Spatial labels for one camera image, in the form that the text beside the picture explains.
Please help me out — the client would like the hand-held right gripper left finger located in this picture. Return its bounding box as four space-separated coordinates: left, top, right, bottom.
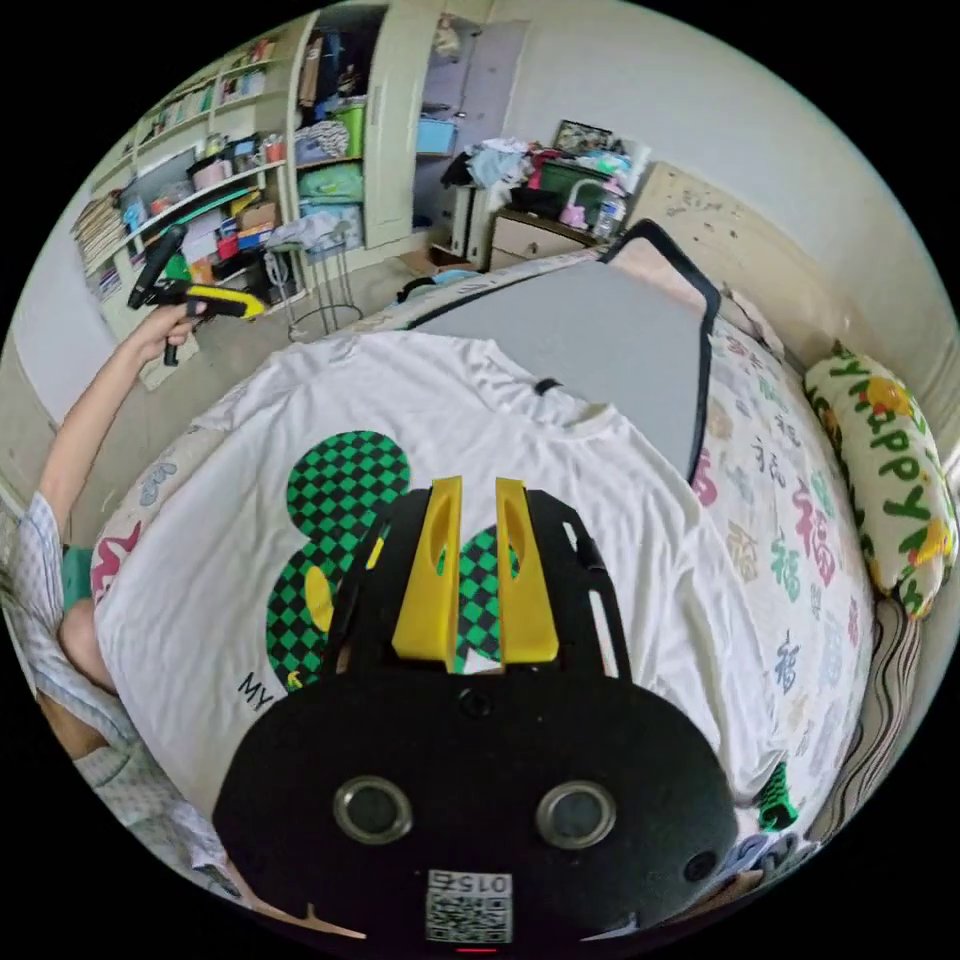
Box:
392 476 463 666

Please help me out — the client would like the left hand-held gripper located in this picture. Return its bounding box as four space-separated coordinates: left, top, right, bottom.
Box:
152 277 266 368

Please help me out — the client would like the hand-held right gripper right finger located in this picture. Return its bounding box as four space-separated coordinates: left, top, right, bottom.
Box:
494 476 561 666

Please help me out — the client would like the person's left forearm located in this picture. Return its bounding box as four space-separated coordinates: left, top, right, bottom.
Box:
35 328 168 526

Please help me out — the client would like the white long sleeve checkered print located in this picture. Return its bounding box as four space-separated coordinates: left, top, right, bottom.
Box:
93 329 801 834

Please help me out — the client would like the person's left hand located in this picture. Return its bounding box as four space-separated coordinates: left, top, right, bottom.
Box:
138 303 202 363

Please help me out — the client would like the metal stool with clothes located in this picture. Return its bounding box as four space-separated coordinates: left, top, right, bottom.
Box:
263 212 367 340

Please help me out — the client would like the cream cupboard with open doors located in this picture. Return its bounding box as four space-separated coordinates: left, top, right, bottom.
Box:
288 5 530 255

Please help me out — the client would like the white narrow cabinet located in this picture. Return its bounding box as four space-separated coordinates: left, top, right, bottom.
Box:
448 182 505 265

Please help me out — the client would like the bed with printed sheet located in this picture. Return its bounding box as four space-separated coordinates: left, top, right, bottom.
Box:
89 251 928 901

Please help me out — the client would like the grey mat with black edge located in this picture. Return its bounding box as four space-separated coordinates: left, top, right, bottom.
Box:
408 217 723 486

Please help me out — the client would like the pile of clothes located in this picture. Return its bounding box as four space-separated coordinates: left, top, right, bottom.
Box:
440 134 650 198

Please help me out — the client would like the beige bedside cabinet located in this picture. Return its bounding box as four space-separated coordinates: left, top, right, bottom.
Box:
487 206 603 273

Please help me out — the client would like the green storage box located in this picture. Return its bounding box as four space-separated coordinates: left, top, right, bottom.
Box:
538 160 610 213

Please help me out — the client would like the pink desk lamp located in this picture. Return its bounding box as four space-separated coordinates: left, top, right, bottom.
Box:
558 178 610 231

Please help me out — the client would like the person's body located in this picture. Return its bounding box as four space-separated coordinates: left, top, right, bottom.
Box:
0 491 253 905

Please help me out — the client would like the white pillow with green letters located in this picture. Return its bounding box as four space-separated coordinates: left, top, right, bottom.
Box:
802 341 960 621

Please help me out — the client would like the framed picture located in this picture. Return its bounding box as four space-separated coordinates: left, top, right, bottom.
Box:
552 119 618 156

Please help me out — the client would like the clear water bottle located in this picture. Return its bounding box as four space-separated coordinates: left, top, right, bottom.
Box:
594 185 629 243

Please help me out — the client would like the wooden headboard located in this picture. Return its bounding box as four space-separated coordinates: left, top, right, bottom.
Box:
643 160 823 365

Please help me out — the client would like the white wall shelf with books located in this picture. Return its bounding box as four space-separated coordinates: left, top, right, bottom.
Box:
69 33 303 320

